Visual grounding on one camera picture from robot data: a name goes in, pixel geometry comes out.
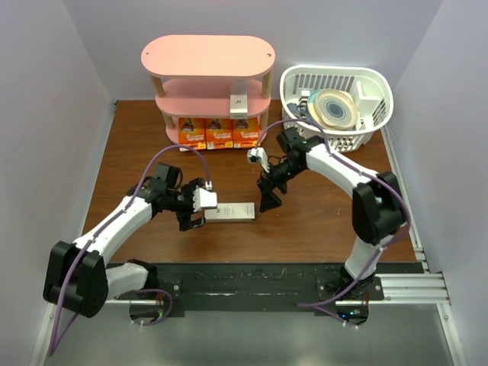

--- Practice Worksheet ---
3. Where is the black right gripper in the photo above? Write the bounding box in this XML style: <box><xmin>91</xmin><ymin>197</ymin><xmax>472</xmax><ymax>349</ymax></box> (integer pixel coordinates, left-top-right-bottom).
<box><xmin>257</xmin><ymin>159</ymin><xmax>304</xmax><ymax>214</ymax></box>

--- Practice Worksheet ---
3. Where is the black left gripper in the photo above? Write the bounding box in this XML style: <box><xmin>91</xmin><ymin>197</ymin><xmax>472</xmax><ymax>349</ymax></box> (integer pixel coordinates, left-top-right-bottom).
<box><xmin>165</xmin><ymin>178</ymin><xmax>206</xmax><ymax>230</ymax></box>

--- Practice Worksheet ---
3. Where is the white Harry's razor box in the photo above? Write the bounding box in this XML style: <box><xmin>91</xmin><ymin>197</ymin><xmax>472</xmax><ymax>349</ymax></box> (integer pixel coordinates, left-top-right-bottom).
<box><xmin>204</xmin><ymin>202</ymin><xmax>255</xmax><ymax>222</ymax></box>

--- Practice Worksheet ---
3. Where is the orange Gillette razor box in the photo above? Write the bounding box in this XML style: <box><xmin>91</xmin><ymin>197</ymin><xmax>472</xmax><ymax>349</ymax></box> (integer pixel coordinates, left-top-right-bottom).
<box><xmin>231</xmin><ymin>117</ymin><xmax>260</xmax><ymax>149</ymax></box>
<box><xmin>205</xmin><ymin>118</ymin><xmax>233</xmax><ymax>149</ymax></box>
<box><xmin>178</xmin><ymin>117</ymin><xmax>207</xmax><ymax>150</ymax></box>

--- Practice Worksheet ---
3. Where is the grey white razor box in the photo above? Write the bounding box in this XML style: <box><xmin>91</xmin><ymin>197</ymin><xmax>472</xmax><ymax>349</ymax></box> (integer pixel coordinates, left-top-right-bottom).
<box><xmin>230</xmin><ymin>80</ymin><xmax>248</xmax><ymax>119</ymax></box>

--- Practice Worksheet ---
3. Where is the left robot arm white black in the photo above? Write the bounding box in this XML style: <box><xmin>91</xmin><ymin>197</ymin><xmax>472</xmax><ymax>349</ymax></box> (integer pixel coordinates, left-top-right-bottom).
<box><xmin>43</xmin><ymin>163</ymin><xmax>217</xmax><ymax>318</ymax></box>

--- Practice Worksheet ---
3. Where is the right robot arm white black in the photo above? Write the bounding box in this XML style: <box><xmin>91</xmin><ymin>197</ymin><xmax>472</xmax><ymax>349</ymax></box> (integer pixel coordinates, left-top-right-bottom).
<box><xmin>247</xmin><ymin>127</ymin><xmax>410</xmax><ymax>300</ymax></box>

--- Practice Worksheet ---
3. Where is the pink three-tier wooden shelf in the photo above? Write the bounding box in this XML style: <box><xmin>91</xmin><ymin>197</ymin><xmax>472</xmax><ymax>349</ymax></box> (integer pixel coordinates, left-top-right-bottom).
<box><xmin>140</xmin><ymin>34</ymin><xmax>275</xmax><ymax>143</ymax></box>

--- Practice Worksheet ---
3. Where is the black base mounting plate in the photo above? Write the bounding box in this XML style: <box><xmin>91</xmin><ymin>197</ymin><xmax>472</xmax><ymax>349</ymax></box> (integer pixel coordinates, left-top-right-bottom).
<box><xmin>66</xmin><ymin>261</ymin><xmax>425</xmax><ymax>325</ymax></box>

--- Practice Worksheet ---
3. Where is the stack of ceramic plates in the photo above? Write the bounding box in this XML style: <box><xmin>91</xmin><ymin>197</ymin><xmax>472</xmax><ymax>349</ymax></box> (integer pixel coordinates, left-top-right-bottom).
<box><xmin>298</xmin><ymin>88</ymin><xmax>360</xmax><ymax>131</ymax></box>

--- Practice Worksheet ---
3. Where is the white plastic basket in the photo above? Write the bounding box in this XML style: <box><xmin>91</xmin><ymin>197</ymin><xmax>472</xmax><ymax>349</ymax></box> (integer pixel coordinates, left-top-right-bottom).
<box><xmin>280</xmin><ymin>65</ymin><xmax>393</xmax><ymax>153</ymax></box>

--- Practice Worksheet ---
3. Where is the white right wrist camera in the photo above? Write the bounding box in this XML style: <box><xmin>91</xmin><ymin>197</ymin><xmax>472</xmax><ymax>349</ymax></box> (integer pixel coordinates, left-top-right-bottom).
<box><xmin>246</xmin><ymin>146</ymin><xmax>270</xmax><ymax>172</ymax></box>

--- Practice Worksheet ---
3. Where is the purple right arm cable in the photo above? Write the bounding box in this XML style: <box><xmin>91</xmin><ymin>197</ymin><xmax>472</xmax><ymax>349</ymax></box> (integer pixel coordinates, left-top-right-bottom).
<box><xmin>255</xmin><ymin>119</ymin><xmax>412</xmax><ymax>327</ymax></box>

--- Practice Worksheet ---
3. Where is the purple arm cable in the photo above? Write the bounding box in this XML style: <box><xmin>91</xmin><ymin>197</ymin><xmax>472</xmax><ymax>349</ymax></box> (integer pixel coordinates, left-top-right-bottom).
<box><xmin>255</xmin><ymin>119</ymin><xmax>412</xmax><ymax>327</ymax></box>
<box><xmin>47</xmin><ymin>144</ymin><xmax>213</xmax><ymax>358</ymax></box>

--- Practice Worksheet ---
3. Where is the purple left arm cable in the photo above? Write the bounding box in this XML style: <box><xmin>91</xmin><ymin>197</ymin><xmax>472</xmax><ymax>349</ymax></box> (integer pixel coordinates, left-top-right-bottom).
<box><xmin>47</xmin><ymin>144</ymin><xmax>213</xmax><ymax>358</ymax></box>

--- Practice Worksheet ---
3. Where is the aluminium frame rail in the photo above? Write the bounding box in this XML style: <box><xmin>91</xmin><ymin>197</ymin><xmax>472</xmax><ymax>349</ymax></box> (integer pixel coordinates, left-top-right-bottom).
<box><xmin>28</xmin><ymin>125</ymin><xmax>468</xmax><ymax>366</ymax></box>

